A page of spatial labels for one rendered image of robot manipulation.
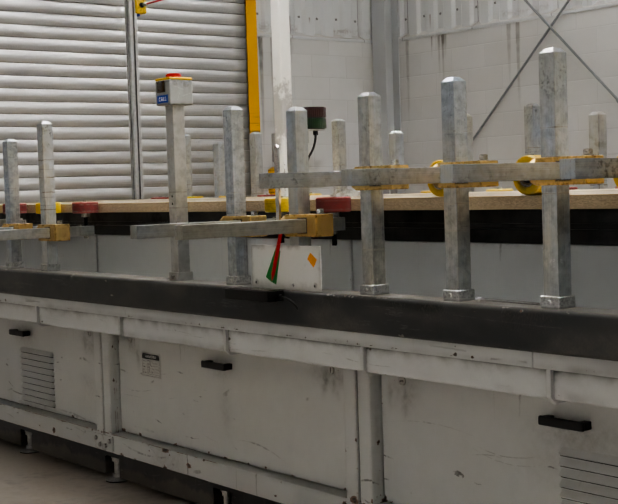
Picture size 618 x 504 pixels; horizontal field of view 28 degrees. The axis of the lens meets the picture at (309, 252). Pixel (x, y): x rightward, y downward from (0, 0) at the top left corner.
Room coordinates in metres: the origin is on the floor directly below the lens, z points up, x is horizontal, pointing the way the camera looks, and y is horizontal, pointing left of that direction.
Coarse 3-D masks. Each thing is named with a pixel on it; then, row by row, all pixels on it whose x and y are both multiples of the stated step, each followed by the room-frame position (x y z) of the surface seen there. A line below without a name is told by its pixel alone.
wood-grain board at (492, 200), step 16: (480, 192) 3.43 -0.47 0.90; (496, 192) 3.29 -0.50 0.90; (512, 192) 3.16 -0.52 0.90; (576, 192) 2.72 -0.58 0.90; (592, 192) 2.63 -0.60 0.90; (608, 192) 2.54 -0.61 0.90; (0, 208) 4.43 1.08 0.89; (32, 208) 4.23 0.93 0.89; (64, 208) 4.05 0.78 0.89; (112, 208) 3.80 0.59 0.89; (128, 208) 3.73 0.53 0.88; (144, 208) 3.65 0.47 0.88; (160, 208) 3.58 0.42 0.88; (192, 208) 3.45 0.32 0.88; (208, 208) 3.39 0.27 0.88; (224, 208) 3.33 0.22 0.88; (256, 208) 3.21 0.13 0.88; (352, 208) 2.91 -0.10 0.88; (384, 208) 2.83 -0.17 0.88; (400, 208) 2.78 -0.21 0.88; (416, 208) 2.74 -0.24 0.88; (432, 208) 2.70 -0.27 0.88; (480, 208) 2.59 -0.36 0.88; (496, 208) 2.56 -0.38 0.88; (512, 208) 2.52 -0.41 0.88; (528, 208) 2.49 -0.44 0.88; (576, 208) 2.39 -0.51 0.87; (592, 208) 2.36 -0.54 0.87; (608, 208) 2.33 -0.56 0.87
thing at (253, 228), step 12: (180, 228) 2.58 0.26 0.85; (192, 228) 2.59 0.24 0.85; (204, 228) 2.61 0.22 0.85; (216, 228) 2.63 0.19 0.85; (228, 228) 2.65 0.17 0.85; (240, 228) 2.67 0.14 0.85; (252, 228) 2.69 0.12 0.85; (264, 228) 2.71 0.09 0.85; (276, 228) 2.73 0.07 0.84; (288, 228) 2.75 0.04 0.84; (300, 228) 2.77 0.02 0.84; (336, 228) 2.83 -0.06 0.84
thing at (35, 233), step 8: (0, 232) 3.66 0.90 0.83; (8, 232) 3.68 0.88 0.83; (16, 232) 3.69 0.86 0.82; (24, 232) 3.71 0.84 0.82; (32, 232) 3.73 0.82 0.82; (40, 232) 3.74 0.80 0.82; (48, 232) 3.76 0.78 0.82; (72, 232) 3.81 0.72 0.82; (80, 232) 3.82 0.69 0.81; (88, 232) 3.84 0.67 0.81; (0, 240) 3.66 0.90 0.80
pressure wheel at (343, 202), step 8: (320, 200) 2.82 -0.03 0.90; (328, 200) 2.81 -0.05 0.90; (336, 200) 2.81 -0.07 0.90; (344, 200) 2.81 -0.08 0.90; (320, 208) 2.82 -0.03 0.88; (328, 208) 2.81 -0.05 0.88; (336, 208) 2.81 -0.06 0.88; (344, 208) 2.81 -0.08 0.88; (336, 216) 2.83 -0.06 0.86; (336, 240) 2.84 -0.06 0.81
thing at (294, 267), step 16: (256, 256) 2.93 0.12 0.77; (272, 256) 2.88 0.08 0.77; (288, 256) 2.83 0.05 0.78; (304, 256) 2.79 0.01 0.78; (320, 256) 2.74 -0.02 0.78; (256, 272) 2.93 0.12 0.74; (288, 272) 2.83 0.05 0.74; (304, 272) 2.79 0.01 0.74; (320, 272) 2.74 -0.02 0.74; (288, 288) 2.84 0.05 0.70; (304, 288) 2.79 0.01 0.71; (320, 288) 2.74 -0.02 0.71
